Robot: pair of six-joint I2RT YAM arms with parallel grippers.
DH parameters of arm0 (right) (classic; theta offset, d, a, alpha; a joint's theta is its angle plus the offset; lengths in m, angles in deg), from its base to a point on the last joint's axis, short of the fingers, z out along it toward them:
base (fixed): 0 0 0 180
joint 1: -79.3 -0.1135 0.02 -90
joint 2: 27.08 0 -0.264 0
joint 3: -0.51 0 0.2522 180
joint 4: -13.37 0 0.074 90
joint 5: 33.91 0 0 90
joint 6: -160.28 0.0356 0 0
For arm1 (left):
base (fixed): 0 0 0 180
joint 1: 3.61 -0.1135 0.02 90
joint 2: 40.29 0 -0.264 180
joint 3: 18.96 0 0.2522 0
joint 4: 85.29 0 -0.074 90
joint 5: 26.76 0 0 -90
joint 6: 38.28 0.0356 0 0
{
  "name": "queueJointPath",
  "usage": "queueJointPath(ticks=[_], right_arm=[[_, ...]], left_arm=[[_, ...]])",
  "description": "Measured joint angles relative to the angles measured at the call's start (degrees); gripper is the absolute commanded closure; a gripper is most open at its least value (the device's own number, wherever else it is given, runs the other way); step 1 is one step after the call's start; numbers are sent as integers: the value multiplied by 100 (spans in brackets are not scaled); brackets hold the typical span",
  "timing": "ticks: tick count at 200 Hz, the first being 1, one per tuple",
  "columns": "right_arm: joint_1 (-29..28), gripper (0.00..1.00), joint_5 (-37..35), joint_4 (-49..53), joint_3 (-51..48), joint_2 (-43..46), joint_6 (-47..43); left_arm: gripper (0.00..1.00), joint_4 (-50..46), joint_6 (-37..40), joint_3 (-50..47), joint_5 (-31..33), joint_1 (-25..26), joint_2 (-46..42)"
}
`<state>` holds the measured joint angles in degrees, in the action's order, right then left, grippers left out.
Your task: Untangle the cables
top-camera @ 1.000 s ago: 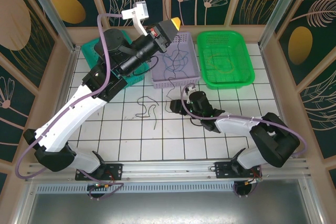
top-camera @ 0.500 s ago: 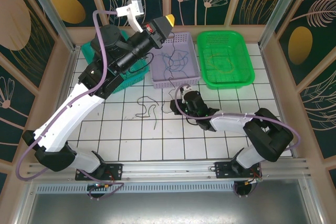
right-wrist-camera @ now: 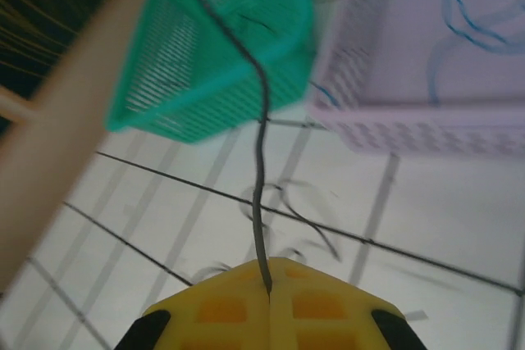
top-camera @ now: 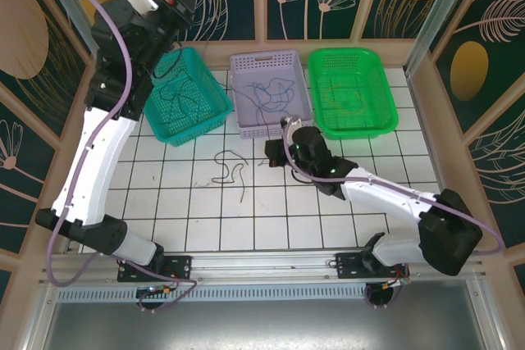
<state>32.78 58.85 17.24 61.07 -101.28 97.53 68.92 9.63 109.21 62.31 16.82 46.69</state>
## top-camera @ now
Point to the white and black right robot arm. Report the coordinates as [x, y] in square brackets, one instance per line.
[389, 198]

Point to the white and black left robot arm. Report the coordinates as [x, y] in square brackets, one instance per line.
[98, 161]

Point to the green plastic basket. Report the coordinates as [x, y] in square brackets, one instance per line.
[352, 75]

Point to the lavender plastic basket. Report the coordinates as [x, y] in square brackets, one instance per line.
[266, 67]

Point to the teal plastic basket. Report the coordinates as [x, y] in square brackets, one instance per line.
[205, 79]

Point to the grey metal sheet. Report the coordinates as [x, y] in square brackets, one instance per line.
[262, 325]

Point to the aluminium frame post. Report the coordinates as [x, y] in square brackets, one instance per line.
[435, 18]
[61, 1]

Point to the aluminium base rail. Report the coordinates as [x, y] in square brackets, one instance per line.
[262, 268]

